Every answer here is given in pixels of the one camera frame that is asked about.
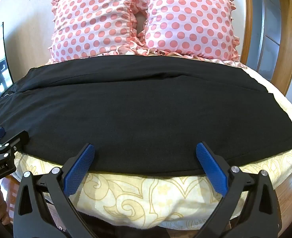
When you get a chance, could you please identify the grey door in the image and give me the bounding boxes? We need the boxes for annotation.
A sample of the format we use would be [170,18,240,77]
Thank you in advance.
[250,0,289,82]

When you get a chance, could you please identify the pink polka dot pillow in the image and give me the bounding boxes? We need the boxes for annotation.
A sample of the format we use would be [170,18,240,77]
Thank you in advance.
[47,0,146,63]
[133,0,241,62]

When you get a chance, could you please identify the black pants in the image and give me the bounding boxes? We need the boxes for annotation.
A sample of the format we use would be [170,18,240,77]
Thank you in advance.
[0,55,292,176]

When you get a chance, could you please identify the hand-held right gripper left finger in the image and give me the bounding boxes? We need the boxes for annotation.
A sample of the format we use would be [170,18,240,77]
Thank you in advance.
[13,143,100,238]

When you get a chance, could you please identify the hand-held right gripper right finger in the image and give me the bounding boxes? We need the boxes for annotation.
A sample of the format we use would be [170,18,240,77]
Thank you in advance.
[195,142,285,238]

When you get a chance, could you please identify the yellow patterned bed sheet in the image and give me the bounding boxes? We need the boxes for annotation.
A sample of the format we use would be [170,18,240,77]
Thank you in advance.
[12,61,292,230]

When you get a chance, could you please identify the person's left hand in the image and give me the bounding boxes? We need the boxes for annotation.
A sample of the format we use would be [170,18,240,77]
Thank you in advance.
[0,181,12,231]

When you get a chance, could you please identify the wooden headboard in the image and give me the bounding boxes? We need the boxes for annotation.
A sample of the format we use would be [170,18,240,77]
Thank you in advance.
[194,0,292,98]

